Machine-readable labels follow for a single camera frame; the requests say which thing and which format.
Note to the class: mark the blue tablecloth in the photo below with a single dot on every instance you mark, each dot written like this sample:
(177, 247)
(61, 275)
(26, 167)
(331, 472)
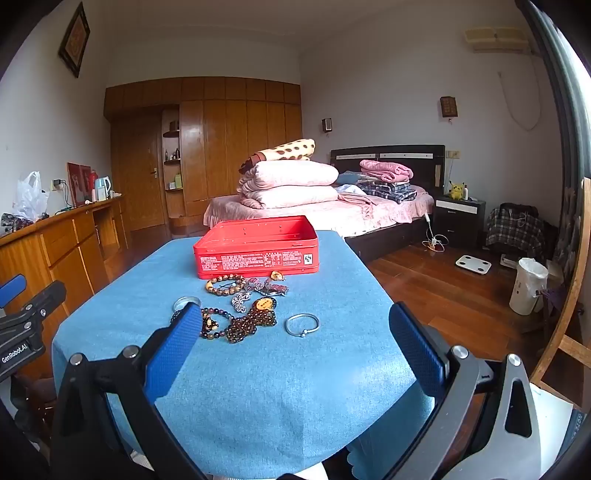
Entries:
(277, 392)

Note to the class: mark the red picture frame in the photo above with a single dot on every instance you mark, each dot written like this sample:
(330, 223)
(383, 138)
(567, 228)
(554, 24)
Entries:
(76, 184)

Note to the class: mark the white plastic bag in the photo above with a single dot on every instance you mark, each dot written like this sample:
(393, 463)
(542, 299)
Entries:
(30, 196)

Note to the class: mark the white bathroom scale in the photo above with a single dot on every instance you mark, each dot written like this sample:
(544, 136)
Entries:
(473, 265)

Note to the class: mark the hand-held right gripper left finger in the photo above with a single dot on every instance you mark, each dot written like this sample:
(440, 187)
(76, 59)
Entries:
(171, 353)

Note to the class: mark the red thermos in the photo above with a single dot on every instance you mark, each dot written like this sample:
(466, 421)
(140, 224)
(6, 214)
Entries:
(93, 182)

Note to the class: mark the wooden wall box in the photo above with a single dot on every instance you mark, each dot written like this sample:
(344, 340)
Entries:
(449, 107)

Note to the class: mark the wooden frame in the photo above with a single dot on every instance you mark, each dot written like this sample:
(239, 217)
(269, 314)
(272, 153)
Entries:
(570, 295)

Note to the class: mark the white waste bin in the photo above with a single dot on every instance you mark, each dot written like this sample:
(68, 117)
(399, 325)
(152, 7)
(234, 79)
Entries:
(526, 286)

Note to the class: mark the pink folded blanket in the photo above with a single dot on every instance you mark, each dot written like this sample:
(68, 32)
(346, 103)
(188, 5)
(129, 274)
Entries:
(383, 168)

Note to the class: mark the light blue kettle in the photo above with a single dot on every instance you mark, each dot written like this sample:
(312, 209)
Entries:
(102, 189)

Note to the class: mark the pink folded quilt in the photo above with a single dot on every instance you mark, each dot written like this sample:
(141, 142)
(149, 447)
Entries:
(291, 182)

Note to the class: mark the beige air conditioner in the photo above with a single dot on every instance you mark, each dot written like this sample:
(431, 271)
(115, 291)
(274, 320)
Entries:
(496, 39)

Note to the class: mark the plaid folded clothes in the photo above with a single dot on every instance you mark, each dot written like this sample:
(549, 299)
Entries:
(388, 191)

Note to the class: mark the red plastic box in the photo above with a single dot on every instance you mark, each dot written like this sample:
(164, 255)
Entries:
(254, 263)

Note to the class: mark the wall socket with charger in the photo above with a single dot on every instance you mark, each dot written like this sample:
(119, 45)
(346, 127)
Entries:
(57, 184)

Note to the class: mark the yellow plush toy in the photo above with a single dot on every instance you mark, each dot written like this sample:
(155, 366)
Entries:
(456, 190)

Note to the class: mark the wooden corner shelf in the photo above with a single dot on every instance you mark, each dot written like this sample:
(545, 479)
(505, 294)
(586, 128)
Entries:
(173, 194)

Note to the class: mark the silver open bangle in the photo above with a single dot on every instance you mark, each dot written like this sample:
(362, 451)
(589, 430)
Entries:
(286, 326)

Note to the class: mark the dark curtain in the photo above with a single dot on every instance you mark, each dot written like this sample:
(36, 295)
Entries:
(565, 115)

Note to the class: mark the orange disc pendant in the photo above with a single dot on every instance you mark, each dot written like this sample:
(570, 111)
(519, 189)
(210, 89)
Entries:
(264, 305)

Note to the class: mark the small wall lamp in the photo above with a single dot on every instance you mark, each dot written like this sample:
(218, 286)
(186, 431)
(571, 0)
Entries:
(327, 125)

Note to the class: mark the wooden wardrobe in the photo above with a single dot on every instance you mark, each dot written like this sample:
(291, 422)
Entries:
(240, 152)

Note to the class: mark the small orange pendant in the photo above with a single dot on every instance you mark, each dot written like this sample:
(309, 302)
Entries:
(277, 276)

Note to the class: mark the bed with pink sheet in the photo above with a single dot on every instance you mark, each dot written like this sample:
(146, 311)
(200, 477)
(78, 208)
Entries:
(351, 214)

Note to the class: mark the wooden sideboard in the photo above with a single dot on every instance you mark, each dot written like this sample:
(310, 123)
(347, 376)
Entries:
(60, 249)

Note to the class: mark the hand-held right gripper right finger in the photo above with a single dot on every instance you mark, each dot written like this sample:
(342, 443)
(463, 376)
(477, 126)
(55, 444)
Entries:
(415, 353)

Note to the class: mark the wooden door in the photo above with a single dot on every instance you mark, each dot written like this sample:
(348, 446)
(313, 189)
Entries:
(138, 184)

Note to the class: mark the dark nightstand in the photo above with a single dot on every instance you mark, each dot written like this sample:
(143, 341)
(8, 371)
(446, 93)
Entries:
(457, 221)

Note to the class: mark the framed wall picture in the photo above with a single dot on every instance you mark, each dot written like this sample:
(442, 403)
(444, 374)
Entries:
(74, 39)

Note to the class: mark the plaid bag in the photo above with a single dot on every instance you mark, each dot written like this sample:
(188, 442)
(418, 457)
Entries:
(512, 230)

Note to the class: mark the dark headboard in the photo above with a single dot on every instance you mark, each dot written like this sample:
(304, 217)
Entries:
(392, 152)

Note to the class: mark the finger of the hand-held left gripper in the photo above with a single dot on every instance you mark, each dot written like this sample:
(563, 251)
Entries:
(11, 288)
(46, 297)

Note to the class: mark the brown spotted blanket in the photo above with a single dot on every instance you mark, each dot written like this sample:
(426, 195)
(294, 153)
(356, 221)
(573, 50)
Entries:
(291, 148)

